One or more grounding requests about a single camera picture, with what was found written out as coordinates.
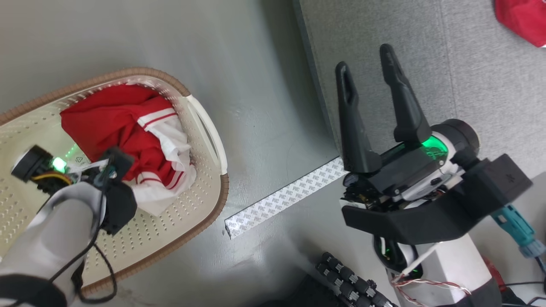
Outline grey fabric sofa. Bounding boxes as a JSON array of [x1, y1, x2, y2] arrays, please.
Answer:
[[293, 0, 546, 180]]

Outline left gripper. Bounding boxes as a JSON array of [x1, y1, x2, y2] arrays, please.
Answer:
[[11, 145, 135, 192]]

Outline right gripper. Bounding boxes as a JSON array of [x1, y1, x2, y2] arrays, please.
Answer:
[[335, 43, 463, 211]]

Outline red and white garment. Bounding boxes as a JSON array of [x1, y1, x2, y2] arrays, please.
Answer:
[[60, 84, 197, 217]]

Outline red white thin wires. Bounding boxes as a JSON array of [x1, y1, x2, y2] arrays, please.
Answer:
[[390, 273, 472, 307]]

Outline cream perforated laundry basket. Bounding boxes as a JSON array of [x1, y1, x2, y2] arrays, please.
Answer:
[[0, 67, 229, 299]]

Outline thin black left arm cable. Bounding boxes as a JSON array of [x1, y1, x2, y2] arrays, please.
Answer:
[[47, 188, 118, 304]]

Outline white printed tape strip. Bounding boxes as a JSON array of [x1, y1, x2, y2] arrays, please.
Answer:
[[225, 156, 348, 239]]

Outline black roller omni wheel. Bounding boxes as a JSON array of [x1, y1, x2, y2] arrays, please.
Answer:
[[316, 252, 397, 307]]

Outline red cloth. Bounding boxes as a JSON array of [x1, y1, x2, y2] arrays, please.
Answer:
[[495, 0, 546, 48]]

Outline teal cable connector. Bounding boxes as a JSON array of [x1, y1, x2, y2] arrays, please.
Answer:
[[491, 205, 546, 258]]

